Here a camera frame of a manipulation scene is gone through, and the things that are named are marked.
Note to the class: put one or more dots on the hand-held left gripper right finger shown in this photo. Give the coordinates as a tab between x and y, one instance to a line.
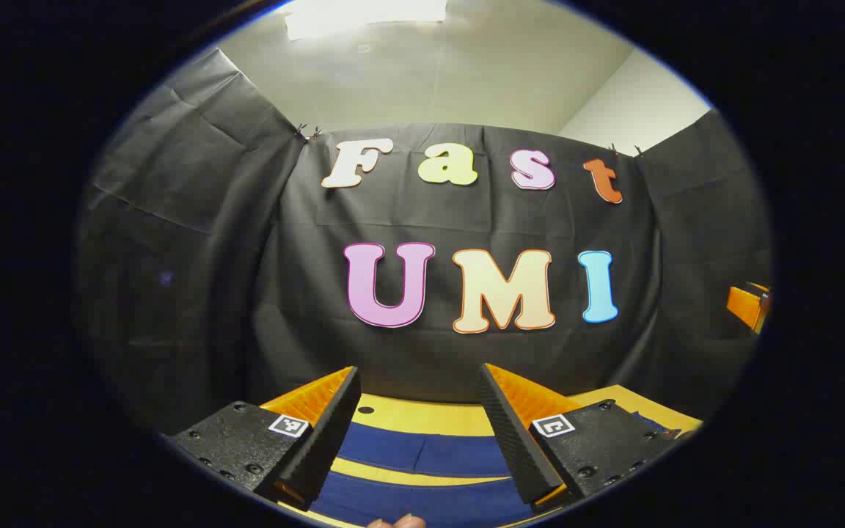
514	447

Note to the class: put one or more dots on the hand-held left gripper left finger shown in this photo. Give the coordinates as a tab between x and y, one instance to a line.
327	447

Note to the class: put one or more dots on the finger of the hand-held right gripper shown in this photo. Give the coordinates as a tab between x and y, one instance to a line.
745	304

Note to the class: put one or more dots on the blue jeans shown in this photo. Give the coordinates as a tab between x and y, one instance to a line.
422	455

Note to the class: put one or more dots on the black backdrop cloth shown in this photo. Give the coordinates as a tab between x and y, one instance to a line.
430	352

